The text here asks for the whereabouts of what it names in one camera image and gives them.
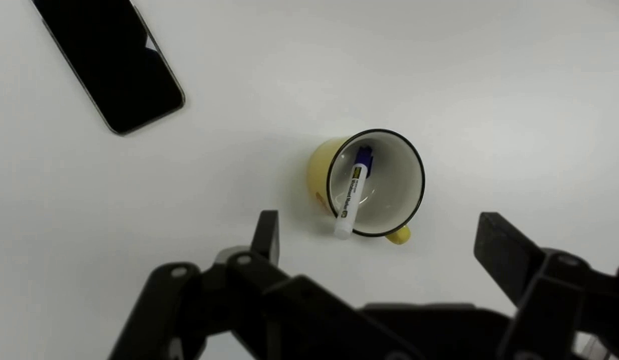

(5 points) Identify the white marker with blue cap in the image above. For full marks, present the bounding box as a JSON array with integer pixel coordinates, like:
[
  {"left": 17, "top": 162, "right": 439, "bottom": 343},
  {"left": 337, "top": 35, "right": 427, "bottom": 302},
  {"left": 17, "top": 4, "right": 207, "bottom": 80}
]
[{"left": 330, "top": 144, "right": 378, "bottom": 238}]

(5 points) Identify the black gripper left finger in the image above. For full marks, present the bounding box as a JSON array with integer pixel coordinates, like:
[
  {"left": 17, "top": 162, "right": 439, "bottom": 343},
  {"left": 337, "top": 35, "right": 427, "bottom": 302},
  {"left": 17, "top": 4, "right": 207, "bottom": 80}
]
[{"left": 106, "top": 208, "right": 417, "bottom": 360}]

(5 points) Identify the yellow enamel mug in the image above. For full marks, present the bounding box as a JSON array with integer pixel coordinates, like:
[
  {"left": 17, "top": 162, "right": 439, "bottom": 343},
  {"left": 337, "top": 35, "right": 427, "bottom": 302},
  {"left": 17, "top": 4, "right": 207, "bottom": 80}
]
[{"left": 305, "top": 125, "right": 429, "bottom": 248}]

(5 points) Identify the black smartphone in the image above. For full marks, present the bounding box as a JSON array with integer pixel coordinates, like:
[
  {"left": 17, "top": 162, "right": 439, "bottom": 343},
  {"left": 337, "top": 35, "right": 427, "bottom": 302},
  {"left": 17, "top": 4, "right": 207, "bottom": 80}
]
[{"left": 30, "top": 0, "right": 188, "bottom": 137}]

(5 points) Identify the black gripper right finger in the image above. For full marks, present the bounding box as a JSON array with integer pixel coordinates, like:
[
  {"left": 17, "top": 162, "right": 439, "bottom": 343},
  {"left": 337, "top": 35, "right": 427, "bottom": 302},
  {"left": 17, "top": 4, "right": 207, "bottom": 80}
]
[{"left": 470, "top": 210, "right": 619, "bottom": 360}]

